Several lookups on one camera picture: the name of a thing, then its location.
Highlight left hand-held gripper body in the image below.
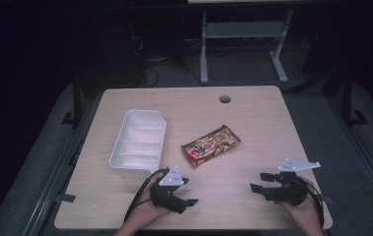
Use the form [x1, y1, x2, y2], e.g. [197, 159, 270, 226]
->
[149, 165, 190, 215]

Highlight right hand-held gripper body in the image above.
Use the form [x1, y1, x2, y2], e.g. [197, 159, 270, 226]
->
[262, 158, 322, 207]

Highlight brown snack packet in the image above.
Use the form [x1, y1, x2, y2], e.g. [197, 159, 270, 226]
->
[180, 124, 242, 168]

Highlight white plastic bin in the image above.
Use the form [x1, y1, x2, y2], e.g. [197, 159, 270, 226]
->
[108, 108, 168, 174]

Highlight person's right hand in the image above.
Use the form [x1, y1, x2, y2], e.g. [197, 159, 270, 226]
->
[277, 176, 320, 224]

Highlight person's left hand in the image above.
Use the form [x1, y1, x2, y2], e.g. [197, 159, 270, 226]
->
[130, 187, 173, 229]

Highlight black table edge clip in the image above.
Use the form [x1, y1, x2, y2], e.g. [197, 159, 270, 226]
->
[55, 193, 77, 204]

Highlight black metal stand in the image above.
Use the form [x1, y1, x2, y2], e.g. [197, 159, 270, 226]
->
[60, 73, 84, 128]
[337, 67, 369, 128]

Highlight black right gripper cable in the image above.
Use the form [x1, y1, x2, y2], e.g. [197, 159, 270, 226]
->
[300, 178, 326, 229]

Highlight black floor cables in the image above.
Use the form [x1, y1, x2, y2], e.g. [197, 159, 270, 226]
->
[129, 33, 203, 89]

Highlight grey metal desk frame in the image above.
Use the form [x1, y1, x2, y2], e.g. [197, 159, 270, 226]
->
[199, 9, 295, 86]

